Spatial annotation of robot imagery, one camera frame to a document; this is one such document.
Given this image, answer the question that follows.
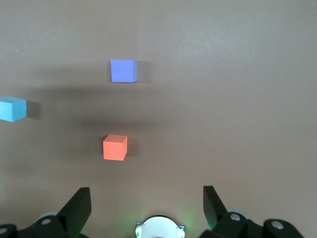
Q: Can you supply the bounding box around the purple foam block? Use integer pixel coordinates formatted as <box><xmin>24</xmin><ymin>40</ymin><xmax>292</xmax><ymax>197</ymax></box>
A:
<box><xmin>110</xmin><ymin>59</ymin><xmax>138</xmax><ymax>83</ymax></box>

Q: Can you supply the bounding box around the orange foam block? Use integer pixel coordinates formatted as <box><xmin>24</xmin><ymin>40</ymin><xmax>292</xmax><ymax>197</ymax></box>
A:
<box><xmin>102</xmin><ymin>134</ymin><xmax>128</xmax><ymax>162</ymax></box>

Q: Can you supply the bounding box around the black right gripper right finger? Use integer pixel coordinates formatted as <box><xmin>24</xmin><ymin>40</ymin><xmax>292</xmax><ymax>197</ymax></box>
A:
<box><xmin>199</xmin><ymin>185</ymin><xmax>263</xmax><ymax>238</ymax></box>

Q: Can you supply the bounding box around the light blue foam block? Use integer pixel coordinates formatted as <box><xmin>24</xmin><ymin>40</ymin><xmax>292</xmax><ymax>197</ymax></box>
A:
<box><xmin>0</xmin><ymin>96</ymin><xmax>27</xmax><ymax>122</ymax></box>

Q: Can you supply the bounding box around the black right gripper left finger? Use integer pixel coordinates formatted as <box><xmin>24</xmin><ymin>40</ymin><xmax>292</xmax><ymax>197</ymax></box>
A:
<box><xmin>18</xmin><ymin>187</ymin><xmax>93</xmax><ymax>238</ymax></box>

